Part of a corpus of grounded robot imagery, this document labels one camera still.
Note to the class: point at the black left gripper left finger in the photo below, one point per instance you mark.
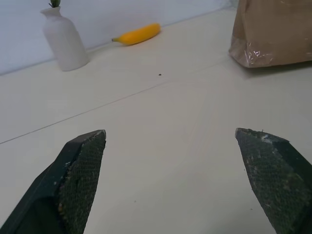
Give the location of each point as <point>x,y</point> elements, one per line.
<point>73,180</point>

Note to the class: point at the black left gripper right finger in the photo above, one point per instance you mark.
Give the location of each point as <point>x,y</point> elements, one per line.
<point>273,175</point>

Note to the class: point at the brown paper bag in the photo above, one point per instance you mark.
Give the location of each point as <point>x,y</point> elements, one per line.
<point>271,33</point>

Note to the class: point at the white ceramic vase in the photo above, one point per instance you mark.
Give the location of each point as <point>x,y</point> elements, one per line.
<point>64,41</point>

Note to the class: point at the yellow banana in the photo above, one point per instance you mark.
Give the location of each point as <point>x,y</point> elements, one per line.
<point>140,34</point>

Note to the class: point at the green plant sprig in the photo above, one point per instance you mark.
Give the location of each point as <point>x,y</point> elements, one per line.
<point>54,3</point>

